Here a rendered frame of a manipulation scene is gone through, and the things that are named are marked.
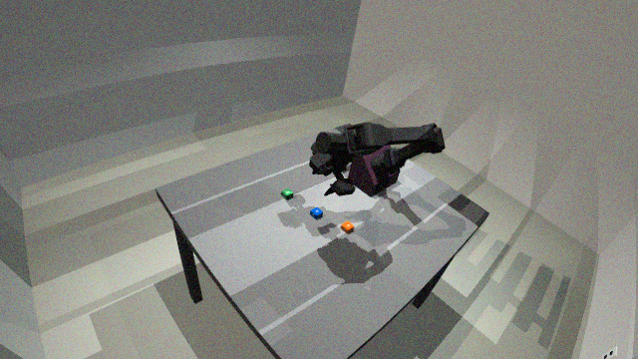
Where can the green block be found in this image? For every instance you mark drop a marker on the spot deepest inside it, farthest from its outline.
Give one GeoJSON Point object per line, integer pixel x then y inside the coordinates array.
{"type": "Point", "coordinates": [287, 193]}

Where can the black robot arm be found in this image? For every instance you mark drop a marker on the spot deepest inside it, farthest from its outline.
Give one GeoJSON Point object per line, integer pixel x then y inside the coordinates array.
{"type": "Point", "coordinates": [371, 137]}

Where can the blue digit block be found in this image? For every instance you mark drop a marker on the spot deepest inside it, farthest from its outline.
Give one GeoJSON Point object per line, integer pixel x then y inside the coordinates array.
{"type": "Point", "coordinates": [316, 213]}

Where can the orange block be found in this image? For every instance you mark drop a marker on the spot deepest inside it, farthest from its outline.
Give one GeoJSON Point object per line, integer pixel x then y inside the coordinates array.
{"type": "Point", "coordinates": [347, 227]}

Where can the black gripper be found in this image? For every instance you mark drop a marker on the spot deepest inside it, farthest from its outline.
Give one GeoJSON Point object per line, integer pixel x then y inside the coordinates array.
{"type": "Point", "coordinates": [341, 186]}

